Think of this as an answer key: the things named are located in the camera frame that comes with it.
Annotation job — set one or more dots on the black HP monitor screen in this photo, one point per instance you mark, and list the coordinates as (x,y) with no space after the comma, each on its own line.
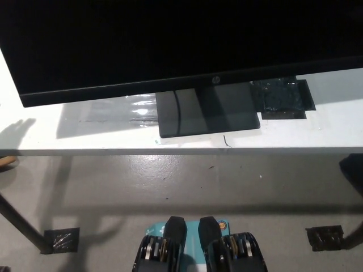
(158,45)

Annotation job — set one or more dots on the black glossy monitor stand base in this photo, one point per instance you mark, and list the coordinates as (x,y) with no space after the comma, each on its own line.
(221,113)

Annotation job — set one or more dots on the clear plastic film sheet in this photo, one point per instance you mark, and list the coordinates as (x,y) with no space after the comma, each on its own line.
(139,109)

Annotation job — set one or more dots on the black tape patch on table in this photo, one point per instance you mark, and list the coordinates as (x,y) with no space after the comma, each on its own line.
(283,96)

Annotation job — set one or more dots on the black floor tape patch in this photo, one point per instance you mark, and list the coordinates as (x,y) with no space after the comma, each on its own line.
(326,238)
(63,240)

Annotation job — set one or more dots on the black bulky object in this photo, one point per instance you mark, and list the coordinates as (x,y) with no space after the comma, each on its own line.
(353,173)

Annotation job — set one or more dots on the tan wooden object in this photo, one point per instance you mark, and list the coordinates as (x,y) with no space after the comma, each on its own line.
(5,162)

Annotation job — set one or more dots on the black slanted table leg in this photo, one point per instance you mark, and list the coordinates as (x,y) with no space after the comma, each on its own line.
(25,226)
(354,238)

